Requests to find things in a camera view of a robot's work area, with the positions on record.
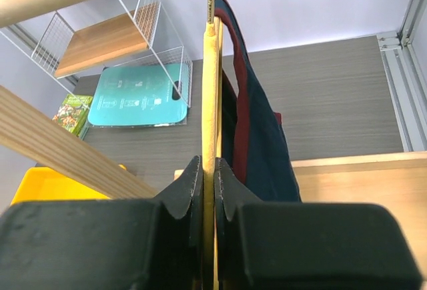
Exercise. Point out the green paperback book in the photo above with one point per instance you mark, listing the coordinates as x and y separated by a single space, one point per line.
72 113

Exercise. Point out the teal cutting board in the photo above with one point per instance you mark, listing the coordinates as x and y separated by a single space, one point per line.
128 96

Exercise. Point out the white wire shelf unit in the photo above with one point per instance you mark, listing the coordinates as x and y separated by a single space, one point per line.
82 38

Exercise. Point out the yellow clothes hanger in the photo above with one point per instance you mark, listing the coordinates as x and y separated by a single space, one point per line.
209 121

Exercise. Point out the navy maroon tank top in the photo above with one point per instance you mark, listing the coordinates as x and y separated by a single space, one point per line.
253 140

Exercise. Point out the yellow plastic tray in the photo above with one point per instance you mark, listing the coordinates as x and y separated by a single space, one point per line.
45 184

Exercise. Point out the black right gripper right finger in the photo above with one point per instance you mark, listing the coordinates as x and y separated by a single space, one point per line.
294 245

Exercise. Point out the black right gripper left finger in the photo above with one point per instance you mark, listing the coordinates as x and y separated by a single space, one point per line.
106 244

